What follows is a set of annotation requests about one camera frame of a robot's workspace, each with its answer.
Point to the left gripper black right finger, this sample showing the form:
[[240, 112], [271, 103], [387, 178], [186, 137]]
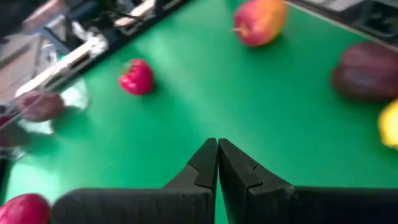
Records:
[[239, 177]]

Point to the red tomato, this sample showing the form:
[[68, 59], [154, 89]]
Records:
[[25, 210], [138, 77]]

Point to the red and yellow apple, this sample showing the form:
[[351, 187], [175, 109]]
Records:
[[259, 23]]

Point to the white metal bracket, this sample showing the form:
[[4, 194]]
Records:
[[71, 62]]

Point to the clear plastic basket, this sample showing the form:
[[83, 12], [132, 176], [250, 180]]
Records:
[[76, 96]]

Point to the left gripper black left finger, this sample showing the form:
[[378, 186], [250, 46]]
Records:
[[199, 174]]

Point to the yellow lemon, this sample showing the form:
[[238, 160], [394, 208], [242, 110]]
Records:
[[390, 124]]

